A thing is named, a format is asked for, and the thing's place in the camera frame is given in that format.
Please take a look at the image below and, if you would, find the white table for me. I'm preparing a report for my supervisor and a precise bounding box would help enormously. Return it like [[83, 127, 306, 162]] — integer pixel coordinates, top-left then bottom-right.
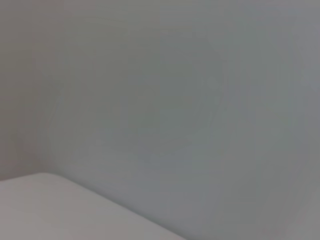
[[0, 172, 188, 240]]

